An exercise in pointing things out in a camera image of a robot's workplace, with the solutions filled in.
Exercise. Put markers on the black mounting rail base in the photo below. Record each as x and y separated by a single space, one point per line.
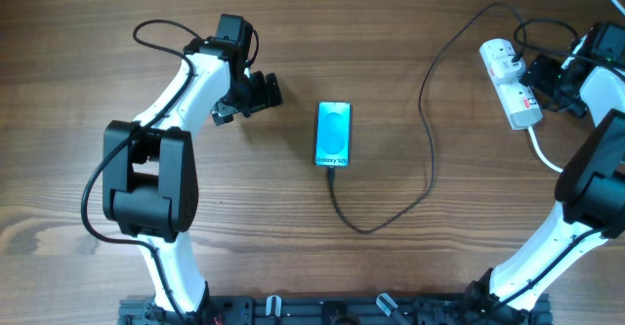
431 309

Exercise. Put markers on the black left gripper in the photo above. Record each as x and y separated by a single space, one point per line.
223 110

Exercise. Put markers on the blue screen smartphone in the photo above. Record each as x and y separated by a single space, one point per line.
332 146

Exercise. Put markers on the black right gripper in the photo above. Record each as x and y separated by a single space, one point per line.
551 65

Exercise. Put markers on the white power strip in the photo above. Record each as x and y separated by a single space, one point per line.
518 102

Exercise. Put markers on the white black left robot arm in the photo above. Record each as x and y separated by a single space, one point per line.
150 186

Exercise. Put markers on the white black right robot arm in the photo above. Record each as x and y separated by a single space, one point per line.
589 193

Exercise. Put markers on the white charger adapter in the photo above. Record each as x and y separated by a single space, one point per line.
505 70

